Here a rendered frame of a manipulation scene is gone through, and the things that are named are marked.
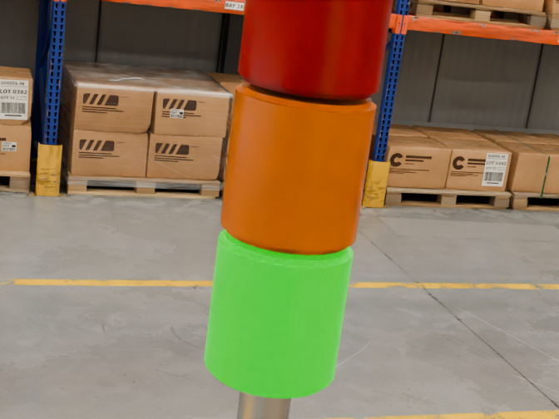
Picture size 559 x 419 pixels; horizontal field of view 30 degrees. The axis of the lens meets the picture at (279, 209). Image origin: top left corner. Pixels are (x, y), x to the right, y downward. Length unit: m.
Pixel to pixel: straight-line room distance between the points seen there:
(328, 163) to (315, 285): 0.04
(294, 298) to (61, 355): 5.12
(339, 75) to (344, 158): 0.03
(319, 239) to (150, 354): 5.20
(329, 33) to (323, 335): 0.11
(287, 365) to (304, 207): 0.06
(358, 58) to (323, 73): 0.01
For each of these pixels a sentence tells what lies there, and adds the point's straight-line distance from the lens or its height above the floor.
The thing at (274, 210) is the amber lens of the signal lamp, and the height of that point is 2.23.
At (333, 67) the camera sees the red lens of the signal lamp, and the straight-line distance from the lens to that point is 0.34.
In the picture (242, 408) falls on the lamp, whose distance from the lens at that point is 0.40.
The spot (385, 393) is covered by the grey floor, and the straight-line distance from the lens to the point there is 5.47.
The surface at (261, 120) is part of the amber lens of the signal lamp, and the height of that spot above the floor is 2.26.
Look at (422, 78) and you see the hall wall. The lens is 10.28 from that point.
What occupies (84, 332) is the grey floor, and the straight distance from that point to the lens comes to 5.75.
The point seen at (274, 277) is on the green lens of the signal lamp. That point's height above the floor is 2.21.
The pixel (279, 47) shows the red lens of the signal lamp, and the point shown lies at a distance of 0.34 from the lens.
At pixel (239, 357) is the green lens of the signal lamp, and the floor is 2.17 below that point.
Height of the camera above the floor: 2.33
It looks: 16 degrees down
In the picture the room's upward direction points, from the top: 8 degrees clockwise
